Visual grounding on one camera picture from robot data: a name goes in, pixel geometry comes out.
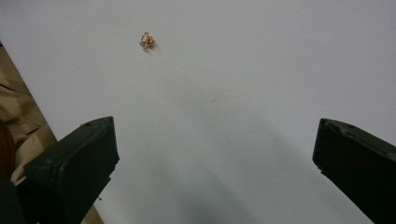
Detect white table cover sheet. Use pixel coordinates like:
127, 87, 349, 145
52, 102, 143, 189
0, 0, 396, 224

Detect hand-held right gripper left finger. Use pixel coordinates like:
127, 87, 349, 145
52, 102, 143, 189
15, 116, 120, 224

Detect khaki trousers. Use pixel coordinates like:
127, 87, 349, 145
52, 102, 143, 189
0, 41, 106, 224

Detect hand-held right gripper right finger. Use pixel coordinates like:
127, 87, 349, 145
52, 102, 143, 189
312, 118, 396, 224

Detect small gold jewellery piece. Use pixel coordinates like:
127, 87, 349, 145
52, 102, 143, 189
139, 31, 156, 51

